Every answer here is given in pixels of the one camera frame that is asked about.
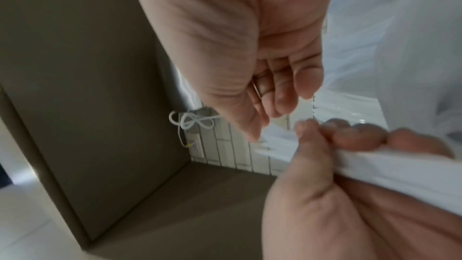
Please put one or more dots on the person's left hand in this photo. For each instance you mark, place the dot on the person's left hand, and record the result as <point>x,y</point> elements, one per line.
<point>307,219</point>

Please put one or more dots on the white wall outlet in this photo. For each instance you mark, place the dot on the white wall outlet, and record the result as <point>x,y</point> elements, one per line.
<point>197,147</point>

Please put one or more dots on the person's right hand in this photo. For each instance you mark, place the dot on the person's right hand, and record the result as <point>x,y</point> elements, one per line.
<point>223,24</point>

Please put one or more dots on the bundle of mixed white cutlery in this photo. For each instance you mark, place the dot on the bundle of mixed white cutlery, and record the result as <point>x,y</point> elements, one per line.
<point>397,173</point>

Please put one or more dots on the brown partition panel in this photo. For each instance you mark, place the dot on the brown partition panel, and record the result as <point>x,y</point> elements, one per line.
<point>90,96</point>

